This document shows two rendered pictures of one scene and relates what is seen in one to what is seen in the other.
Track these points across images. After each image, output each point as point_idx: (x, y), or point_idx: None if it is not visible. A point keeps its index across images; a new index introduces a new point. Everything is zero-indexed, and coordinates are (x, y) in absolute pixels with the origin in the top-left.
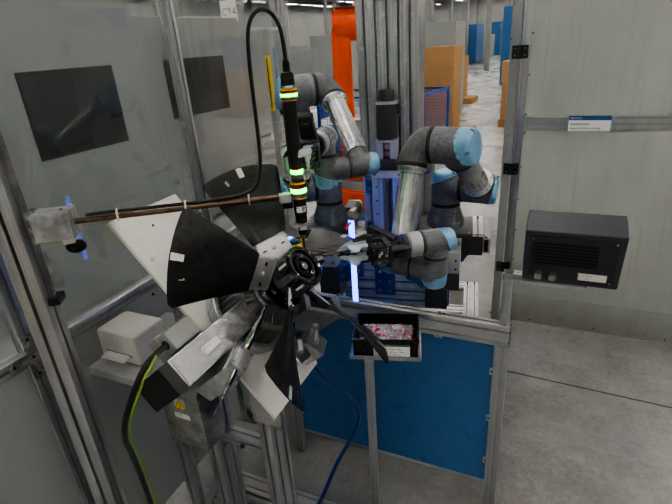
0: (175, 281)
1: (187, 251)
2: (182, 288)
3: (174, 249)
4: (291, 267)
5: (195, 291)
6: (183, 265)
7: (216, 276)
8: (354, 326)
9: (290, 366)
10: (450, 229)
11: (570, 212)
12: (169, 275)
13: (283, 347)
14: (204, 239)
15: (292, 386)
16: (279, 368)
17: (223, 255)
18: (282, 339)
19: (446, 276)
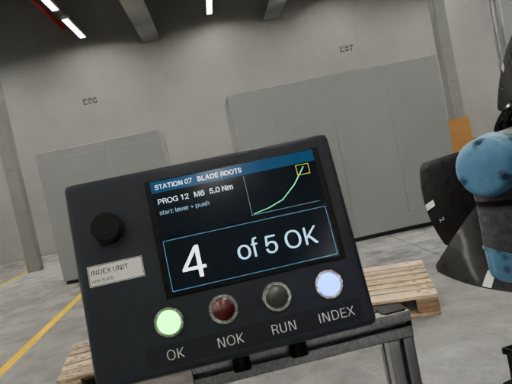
0: (500, 88)
1: (505, 64)
2: (501, 96)
3: (504, 59)
4: (503, 110)
5: (506, 104)
6: (503, 76)
7: (511, 96)
8: (471, 212)
9: (442, 190)
10: (472, 140)
11: (215, 156)
12: (499, 81)
13: (442, 168)
14: (510, 56)
15: (436, 206)
16: (428, 177)
17: (511, 76)
18: (444, 161)
19: (487, 253)
